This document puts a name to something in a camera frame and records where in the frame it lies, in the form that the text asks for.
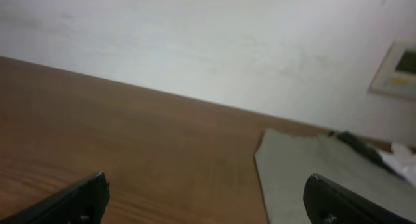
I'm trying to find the khaki green shorts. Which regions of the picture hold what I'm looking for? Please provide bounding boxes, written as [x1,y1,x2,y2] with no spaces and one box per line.
[255,129,415,224]

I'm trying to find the white garment in pile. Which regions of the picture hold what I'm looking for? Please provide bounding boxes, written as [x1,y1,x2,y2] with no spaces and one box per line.
[378,143,415,186]

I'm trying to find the black garment in pile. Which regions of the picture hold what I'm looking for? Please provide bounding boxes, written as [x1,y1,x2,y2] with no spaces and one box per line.
[336,131,397,175]

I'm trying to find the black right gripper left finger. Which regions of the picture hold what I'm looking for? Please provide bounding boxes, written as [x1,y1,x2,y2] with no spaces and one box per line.
[1,171,110,224]

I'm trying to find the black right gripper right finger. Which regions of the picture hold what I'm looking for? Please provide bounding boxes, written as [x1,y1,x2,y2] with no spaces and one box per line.
[303,174,415,224]

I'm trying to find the white wall thermostat panel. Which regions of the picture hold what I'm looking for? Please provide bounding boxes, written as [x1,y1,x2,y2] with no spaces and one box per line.
[369,41,415,100]

